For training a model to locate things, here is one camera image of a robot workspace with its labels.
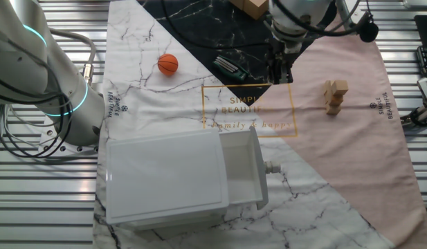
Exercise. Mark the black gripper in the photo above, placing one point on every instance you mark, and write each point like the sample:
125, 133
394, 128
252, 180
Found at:
282, 55

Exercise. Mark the small wooden cube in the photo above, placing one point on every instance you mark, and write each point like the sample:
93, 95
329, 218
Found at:
333, 110
340, 87
327, 88
336, 100

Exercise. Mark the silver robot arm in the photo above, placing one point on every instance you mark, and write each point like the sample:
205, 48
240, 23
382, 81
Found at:
74, 110

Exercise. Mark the large wooden block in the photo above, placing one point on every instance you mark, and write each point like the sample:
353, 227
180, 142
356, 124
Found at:
236, 2
255, 7

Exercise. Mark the white drawer with knob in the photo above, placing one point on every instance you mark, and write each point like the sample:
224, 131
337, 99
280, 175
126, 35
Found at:
241, 166

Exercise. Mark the orange mini basketball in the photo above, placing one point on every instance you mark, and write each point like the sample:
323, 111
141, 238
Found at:
167, 65

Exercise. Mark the marble and pink tablecloth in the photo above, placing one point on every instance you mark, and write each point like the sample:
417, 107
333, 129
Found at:
355, 173

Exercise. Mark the white drawer cabinet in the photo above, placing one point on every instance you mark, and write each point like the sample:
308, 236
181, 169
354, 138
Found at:
164, 173

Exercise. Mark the black flat panel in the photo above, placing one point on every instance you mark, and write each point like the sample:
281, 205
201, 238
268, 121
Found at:
426, 31

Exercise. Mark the grey flat device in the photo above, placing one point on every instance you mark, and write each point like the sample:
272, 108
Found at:
419, 2

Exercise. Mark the silver ribbed depth camera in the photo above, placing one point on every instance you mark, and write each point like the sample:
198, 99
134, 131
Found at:
426, 91

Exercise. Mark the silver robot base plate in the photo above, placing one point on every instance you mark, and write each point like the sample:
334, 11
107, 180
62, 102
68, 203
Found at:
71, 148

